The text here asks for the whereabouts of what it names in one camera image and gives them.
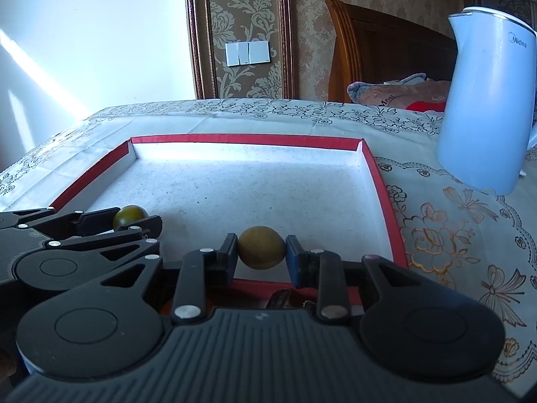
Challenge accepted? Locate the white wall light switch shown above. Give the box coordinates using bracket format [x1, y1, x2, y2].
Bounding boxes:
[226, 41, 272, 67]

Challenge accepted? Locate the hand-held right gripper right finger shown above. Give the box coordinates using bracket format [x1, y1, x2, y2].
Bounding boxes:
[285, 234, 425, 320]

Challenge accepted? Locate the wooden bed headboard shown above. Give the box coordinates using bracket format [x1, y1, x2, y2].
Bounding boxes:
[325, 0, 460, 103]

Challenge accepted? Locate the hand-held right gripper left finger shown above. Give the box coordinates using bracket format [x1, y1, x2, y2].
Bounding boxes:
[101, 233, 240, 320]

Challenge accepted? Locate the floral embroidered tablecloth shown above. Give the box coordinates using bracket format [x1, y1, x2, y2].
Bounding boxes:
[0, 97, 537, 395]

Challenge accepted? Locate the red shallow cardboard box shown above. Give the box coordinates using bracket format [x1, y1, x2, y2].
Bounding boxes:
[48, 134, 409, 308]

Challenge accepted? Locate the green tangerine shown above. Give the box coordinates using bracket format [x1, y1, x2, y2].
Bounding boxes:
[112, 205, 148, 231]

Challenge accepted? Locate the white electric kettle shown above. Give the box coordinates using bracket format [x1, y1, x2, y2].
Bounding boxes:
[435, 6, 537, 196]

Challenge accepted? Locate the brownish yellow round fruit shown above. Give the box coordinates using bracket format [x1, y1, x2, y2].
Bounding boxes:
[237, 226, 290, 270]

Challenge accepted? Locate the red cloth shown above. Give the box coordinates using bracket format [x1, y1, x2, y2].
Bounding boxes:
[405, 100, 446, 113]

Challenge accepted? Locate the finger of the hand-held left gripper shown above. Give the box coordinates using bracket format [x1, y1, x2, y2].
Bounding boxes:
[0, 207, 123, 236]
[47, 215, 164, 264]

